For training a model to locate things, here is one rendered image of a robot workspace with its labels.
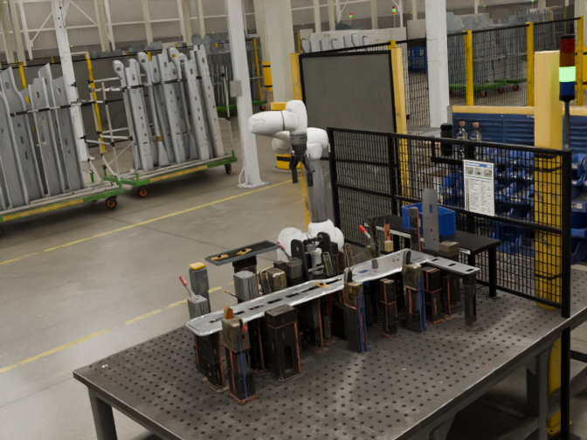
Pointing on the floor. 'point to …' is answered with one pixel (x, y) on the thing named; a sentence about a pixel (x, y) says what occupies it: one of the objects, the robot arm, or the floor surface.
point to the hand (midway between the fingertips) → (302, 182)
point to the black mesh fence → (471, 217)
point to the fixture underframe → (538, 375)
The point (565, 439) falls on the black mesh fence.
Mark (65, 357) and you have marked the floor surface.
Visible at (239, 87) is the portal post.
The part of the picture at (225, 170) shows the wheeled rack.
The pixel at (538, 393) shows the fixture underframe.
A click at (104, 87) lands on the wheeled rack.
